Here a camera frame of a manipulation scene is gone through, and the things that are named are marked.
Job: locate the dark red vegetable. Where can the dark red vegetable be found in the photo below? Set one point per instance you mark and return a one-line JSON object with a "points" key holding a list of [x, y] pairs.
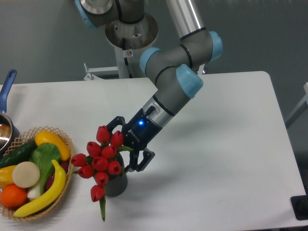
{"points": [[65, 166]]}

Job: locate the yellow bell pepper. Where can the yellow bell pepper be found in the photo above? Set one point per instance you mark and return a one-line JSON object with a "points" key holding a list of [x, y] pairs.
{"points": [[6, 176]]}

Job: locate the blue handled saucepan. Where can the blue handled saucepan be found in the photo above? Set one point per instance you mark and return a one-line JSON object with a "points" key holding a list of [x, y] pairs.
{"points": [[8, 131]]}

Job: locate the green cucumber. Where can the green cucumber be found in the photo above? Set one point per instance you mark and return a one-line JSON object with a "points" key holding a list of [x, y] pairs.
{"points": [[20, 154]]}

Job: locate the orange fruit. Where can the orange fruit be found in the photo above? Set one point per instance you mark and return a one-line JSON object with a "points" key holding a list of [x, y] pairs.
{"points": [[13, 196]]}

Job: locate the white frame at right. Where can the white frame at right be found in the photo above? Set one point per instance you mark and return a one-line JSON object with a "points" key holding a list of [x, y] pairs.
{"points": [[298, 110]]}

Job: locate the dark grey ribbed vase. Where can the dark grey ribbed vase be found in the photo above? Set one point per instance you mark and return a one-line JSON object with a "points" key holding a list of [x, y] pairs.
{"points": [[116, 184]]}

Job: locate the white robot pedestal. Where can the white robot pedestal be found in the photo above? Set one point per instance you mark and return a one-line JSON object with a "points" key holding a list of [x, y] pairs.
{"points": [[130, 41]]}

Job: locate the yellow banana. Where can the yellow banana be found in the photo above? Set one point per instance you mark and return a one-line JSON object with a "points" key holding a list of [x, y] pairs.
{"points": [[48, 197]]}

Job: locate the green bok choy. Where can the green bok choy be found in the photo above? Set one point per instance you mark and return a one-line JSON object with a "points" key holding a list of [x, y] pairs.
{"points": [[42, 157]]}

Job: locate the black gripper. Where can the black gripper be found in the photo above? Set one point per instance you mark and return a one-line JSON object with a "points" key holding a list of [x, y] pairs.
{"points": [[138, 132]]}

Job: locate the beige round disc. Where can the beige round disc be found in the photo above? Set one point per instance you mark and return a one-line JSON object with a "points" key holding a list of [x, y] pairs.
{"points": [[25, 174]]}

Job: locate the red tulip bouquet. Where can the red tulip bouquet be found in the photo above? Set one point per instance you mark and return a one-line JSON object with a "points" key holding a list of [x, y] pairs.
{"points": [[103, 158]]}

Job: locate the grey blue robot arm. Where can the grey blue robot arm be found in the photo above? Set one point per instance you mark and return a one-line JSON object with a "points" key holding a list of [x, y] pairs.
{"points": [[175, 86]]}

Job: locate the white metal base frame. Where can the white metal base frame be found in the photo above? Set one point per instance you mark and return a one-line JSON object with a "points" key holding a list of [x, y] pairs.
{"points": [[106, 72]]}

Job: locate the woven wicker basket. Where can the woven wicker basket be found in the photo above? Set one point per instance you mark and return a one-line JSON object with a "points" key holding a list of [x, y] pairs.
{"points": [[24, 138]]}

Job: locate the black device at table edge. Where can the black device at table edge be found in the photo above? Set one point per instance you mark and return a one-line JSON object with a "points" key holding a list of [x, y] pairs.
{"points": [[300, 206]]}

